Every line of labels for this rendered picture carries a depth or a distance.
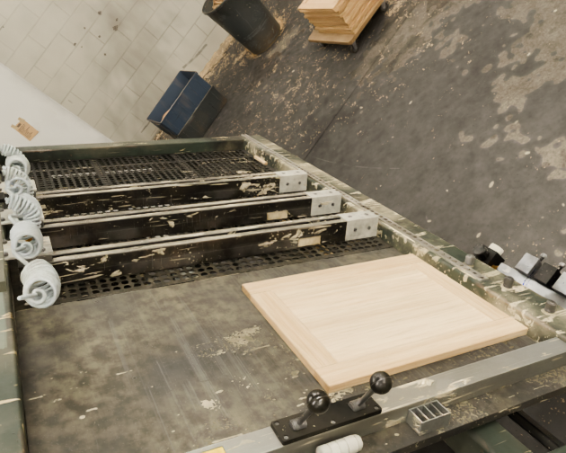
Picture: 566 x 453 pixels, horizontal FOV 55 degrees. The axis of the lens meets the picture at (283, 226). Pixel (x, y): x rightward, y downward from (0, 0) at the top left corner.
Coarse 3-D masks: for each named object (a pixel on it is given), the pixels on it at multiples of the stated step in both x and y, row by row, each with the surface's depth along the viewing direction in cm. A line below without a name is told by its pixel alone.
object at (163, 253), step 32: (0, 192) 130; (288, 224) 168; (320, 224) 170; (352, 224) 175; (64, 256) 138; (96, 256) 140; (128, 256) 144; (160, 256) 148; (192, 256) 153; (224, 256) 157
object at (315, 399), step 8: (312, 392) 84; (320, 392) 83; (312, 400) 83; (320, 400) 83; (328, 400) 83; (312, 408) 83; (320, 408) 82; (328, 408) 84; (304, 416) 88; (296, 424) 91; (304, 424) 91
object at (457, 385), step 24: (480, 360) 114; (504, 360) 115; (528, 360) 115; (552, 360) 118; (408, 384) 105; (432, 384) 106; (456, 384) 106; (480, 384) 108; (504, 384) 113; (384, 408) 99; (408, 408) 100; (264, 432) 91; (336, 432) 94; (360, 432) 97
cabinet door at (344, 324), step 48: (288, 288) 142; (336, 288) 144; (384, 288) 146; (432, 288) 148; (288, 336) 121; (336, 336) 123; (384, 336) 124; (432, 336) 126; (480, 336) 126; (336, 384) 107
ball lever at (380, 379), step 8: (376, 376) 89; (384, 376) 88; (376, 384) 88; (384, 384) 88; (392, 384) 89; (368, 392) 92; (376, 392) 88; (384, 392) 88; (360, 400) 95; (352, 408) 96; (360, 408) 96
